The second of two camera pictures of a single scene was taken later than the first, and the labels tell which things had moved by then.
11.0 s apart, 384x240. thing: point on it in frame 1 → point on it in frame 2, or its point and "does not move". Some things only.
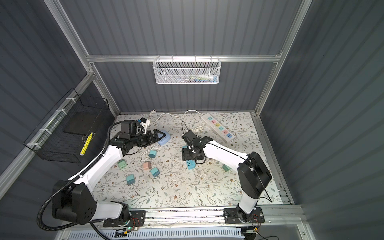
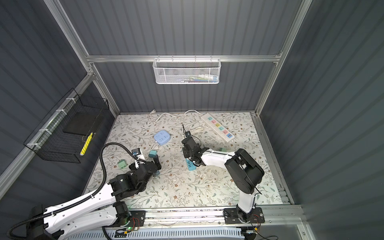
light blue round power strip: [166, 139] does not move
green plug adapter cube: [122, 164] does not move
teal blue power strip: [190, 164] does not move
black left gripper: [155, 137] → [157, 162]
